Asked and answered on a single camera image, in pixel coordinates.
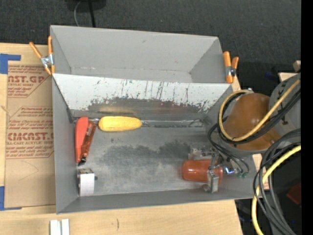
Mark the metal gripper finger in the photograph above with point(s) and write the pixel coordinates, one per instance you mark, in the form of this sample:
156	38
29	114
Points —
213	181
199	152

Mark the orange cylindrical bottle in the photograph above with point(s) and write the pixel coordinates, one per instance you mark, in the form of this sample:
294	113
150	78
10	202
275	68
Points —
194	171

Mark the grey metal bin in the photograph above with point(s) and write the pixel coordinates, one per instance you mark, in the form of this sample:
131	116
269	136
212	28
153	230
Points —
137	160

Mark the yellow toy corn cob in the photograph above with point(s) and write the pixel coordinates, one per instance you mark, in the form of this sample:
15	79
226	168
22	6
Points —
119	124

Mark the red plastic stapler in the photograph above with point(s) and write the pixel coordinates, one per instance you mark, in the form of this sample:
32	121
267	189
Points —
83	138

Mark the white rectangular block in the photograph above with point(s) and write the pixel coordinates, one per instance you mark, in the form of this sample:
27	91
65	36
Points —
86	183

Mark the brown cardboard board, red print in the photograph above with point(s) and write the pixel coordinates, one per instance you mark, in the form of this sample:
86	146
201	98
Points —
29	170

